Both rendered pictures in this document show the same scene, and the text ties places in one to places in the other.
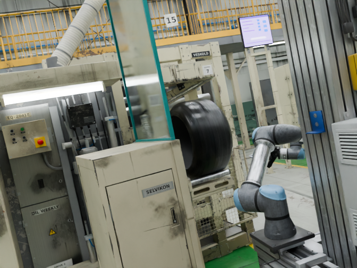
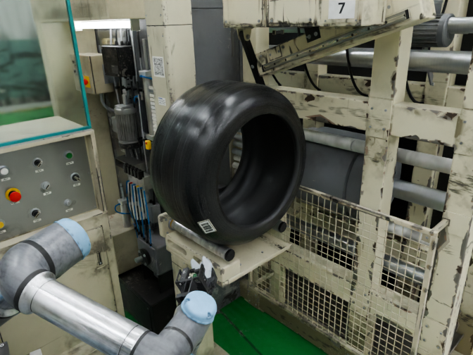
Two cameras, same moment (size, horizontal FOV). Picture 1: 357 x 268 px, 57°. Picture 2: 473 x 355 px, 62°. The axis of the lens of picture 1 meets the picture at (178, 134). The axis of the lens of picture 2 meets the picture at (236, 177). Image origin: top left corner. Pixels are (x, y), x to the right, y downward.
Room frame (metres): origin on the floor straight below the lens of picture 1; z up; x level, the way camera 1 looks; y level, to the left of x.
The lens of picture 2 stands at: (2.06, -1.45, 1.67)
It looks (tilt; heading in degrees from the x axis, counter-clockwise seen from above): 22 degrees down; 72
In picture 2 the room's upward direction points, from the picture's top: 2 degrees counter-clockwise
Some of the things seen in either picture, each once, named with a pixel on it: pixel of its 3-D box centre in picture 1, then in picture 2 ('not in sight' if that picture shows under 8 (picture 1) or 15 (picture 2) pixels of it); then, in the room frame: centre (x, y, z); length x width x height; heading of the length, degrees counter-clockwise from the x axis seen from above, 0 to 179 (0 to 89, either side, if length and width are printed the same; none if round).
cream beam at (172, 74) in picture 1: (176, 75); (304, 4); (2.77, -0.08, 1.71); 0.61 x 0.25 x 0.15; 114
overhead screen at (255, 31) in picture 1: (255, 31); not in sight; (6.01, -1.74, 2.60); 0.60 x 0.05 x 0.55; 105
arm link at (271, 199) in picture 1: (272, 199); not in sight; (1.56, -0.38, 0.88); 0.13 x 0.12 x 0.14; 48
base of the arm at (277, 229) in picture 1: (278, 223); not in sight; (1.56, -0.39, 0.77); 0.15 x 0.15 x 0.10
